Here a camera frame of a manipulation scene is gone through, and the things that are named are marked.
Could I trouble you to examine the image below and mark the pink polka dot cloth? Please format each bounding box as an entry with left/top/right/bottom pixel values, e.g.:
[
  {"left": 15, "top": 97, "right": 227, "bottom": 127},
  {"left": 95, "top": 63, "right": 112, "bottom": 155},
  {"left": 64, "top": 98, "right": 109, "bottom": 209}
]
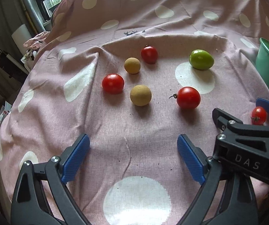
[{"left": 0, "top": 0, "right": 269, "bottom": 224}]

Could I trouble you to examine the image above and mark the white paper roll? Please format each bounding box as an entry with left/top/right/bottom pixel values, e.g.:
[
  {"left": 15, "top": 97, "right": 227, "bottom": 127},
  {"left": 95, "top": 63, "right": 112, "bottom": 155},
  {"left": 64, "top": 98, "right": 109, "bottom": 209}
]
[{"left": 11, "top": 24, "right": 32, "bottom": 55}]

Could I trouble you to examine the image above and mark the red tomato with stem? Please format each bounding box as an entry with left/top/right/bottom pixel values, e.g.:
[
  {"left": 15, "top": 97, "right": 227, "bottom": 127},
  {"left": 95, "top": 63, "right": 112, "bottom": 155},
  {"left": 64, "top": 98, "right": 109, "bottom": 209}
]
[{"left": 169, "top": 86, "right": 201, "bottom": 110}]

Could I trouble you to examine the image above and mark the small red tomato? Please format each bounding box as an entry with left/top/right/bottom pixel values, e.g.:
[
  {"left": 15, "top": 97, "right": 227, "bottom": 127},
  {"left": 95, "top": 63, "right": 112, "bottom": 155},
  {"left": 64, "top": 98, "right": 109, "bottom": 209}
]
[{"left": 250, "top": 107, "right": 267, "bottom": 125}]

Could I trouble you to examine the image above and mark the bright green fruit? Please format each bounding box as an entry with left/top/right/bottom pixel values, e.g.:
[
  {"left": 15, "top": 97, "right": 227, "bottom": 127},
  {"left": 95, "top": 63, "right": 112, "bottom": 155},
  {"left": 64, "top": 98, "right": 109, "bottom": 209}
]
[{"left": 189, "top": 49, "right": 214, "bottom": 70}]

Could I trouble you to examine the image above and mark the red tomato left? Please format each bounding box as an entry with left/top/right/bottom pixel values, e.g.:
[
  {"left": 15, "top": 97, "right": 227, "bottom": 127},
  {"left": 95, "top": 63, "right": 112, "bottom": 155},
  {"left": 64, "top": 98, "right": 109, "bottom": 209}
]
[{"left": 102, "top": 74, "right": 124, "bottom": 95}]

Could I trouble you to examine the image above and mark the tan round fruit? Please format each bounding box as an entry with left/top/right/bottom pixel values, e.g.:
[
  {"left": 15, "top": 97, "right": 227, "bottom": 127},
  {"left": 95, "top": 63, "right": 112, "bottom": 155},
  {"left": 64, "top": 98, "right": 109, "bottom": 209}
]
[
  {"left": 124, "top": 57, "right": 141, "bottom": 74},
  {"left": 130, "top": 85, "right": 152, "bottom": 107}
]

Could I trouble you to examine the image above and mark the red tomato far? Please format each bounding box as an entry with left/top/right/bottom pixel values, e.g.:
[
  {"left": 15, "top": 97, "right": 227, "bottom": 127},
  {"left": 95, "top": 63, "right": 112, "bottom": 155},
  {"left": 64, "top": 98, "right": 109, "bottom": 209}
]
[{"left": 141, "top": 45, "right": 158, "bottom": 64}]

